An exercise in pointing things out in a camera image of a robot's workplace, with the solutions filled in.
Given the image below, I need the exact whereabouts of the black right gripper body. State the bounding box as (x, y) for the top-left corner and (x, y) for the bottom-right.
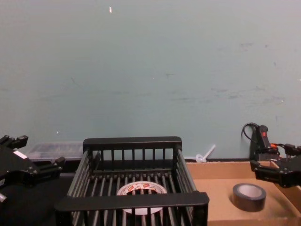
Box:
(279, 156), (301, 189)

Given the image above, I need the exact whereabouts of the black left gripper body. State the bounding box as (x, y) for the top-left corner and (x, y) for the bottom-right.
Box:
(0, 145), (40, 189)

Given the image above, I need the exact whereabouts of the roll of silver tape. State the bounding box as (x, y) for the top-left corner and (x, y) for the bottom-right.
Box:
(232, 183), (267, 213)

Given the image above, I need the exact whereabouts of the roll of white tape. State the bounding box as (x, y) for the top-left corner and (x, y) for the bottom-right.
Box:
(116, 182), (168, 216)

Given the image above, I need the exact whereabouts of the clear plastic case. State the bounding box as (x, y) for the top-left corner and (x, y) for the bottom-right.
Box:
(27, 142), (85, 163)

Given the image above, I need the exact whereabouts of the shallow brown cardboard tray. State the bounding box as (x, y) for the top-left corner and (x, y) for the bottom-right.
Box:
(185, 161), (301, 226)

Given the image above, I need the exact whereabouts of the small white three-armed plastic piece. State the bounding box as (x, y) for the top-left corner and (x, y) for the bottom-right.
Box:
(184, 144), (216, 163)

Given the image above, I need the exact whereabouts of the black rack with steel bars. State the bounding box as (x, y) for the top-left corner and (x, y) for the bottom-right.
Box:
(53, 136), (210, 226)

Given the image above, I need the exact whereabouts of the black corded tool red switch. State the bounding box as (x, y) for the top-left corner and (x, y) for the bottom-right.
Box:
(241, 122), (287, 163)

